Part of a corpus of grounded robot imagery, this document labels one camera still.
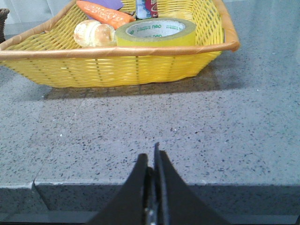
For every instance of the yellow tape roll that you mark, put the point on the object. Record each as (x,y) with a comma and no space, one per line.
(157,32)

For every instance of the orange toy carrot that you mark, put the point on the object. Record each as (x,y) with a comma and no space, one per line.
(105,15)

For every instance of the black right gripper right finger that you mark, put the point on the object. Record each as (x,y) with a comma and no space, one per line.
(173,201)

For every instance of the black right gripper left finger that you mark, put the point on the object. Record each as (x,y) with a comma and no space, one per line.
(129,204)

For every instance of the purple foam piece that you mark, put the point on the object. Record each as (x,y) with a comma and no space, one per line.
(112,4)

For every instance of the yellow woven plastic basket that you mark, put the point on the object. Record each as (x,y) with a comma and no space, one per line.
(48,55)

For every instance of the red blue drink can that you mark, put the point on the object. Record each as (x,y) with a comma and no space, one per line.
(146,9)

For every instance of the toy bread roll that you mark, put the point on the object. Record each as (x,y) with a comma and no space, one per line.
(92,33)

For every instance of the brown wicker basket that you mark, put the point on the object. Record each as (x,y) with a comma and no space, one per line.
(3,16)

